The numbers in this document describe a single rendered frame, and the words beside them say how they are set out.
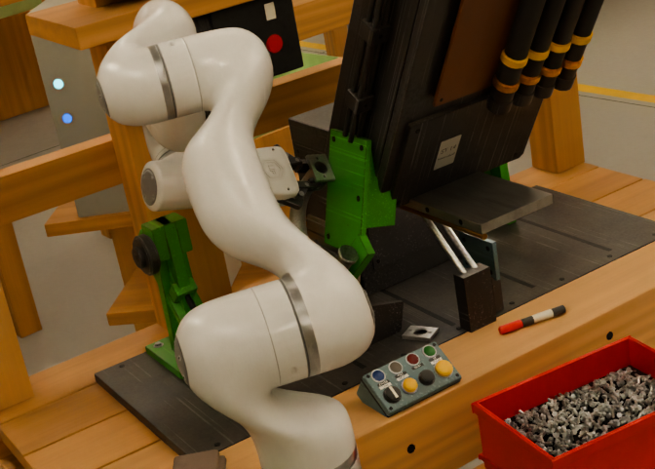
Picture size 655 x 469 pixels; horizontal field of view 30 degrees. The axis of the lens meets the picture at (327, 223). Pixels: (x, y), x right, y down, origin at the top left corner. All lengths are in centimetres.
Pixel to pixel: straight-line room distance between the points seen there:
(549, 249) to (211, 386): 121
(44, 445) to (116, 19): 74
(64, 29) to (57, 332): 274
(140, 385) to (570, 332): 77
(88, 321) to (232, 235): 332
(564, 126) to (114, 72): 152
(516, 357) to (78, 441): 76
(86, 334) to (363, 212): 267
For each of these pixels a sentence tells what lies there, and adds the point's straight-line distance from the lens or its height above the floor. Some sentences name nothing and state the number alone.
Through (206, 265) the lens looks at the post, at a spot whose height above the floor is 100.
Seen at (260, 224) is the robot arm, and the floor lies 140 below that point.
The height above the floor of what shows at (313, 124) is 124.
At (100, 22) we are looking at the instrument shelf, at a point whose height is 154.
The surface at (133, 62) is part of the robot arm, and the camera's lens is 157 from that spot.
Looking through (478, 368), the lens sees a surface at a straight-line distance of 205.
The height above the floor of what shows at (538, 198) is 113.
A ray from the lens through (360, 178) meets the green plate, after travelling 207.
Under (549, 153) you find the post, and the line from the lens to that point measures 288.
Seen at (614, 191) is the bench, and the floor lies 88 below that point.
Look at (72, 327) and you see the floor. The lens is 473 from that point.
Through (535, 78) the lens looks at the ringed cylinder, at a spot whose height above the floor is 133.
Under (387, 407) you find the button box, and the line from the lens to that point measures 194.
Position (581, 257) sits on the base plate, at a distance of 240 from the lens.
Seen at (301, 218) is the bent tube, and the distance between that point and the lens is 221.
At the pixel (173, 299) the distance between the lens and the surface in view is 220.
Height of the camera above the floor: 191
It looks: 22 degrees down
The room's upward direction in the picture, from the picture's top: 10 degrees counter-clockwise
